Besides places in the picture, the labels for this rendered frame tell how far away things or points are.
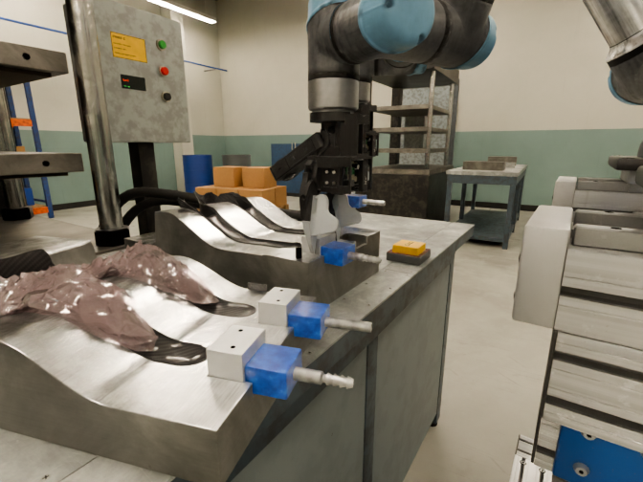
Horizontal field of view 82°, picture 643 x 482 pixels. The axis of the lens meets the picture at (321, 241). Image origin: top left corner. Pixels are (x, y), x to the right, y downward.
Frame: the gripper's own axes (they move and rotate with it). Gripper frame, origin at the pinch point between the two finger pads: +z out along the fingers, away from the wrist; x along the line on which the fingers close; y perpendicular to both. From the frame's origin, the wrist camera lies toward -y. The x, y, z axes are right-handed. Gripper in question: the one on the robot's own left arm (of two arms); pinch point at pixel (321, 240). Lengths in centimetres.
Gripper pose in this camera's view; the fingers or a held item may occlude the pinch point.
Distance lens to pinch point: 61.2
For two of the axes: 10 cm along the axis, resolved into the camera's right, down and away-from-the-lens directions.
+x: 5.4, -2.1, 8.1
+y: 8.4, 1.4, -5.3
